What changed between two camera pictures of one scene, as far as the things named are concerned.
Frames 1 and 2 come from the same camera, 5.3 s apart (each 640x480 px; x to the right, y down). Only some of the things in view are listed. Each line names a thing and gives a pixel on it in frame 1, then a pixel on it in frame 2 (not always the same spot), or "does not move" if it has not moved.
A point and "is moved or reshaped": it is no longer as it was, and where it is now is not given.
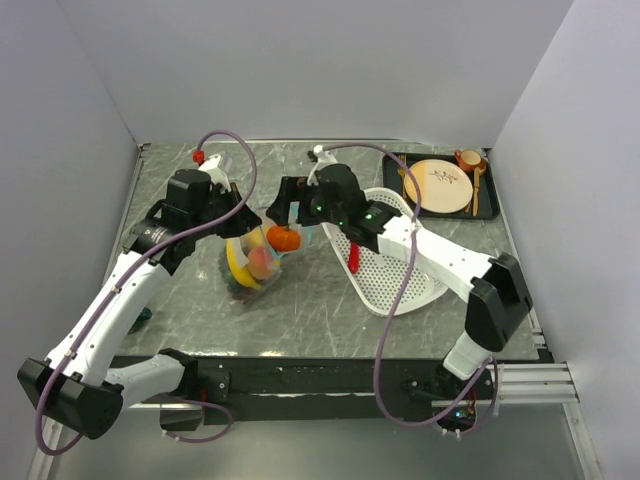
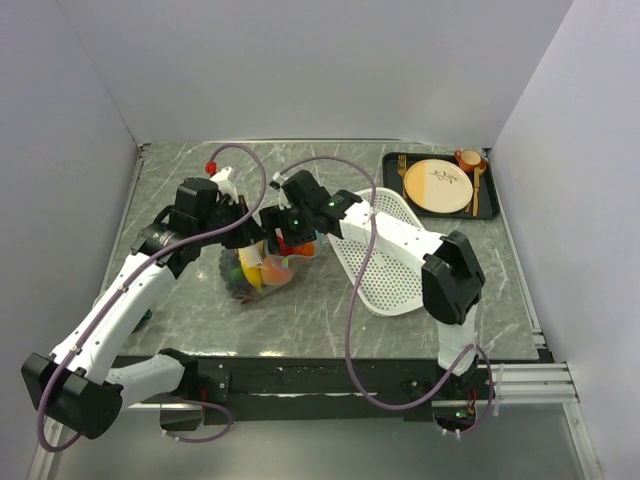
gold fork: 401,171 does not move
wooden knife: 478,171 does not move
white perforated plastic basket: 382,278 does not move
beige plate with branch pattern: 445,187 does not move
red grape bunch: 246,294 does not move
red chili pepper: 353,258 → 283,249
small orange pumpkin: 282,238 is moved or reshaped
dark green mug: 145,316 does not move
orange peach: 260,263 → 274,271
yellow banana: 242,273 → 251,259
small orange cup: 468,159 does not move
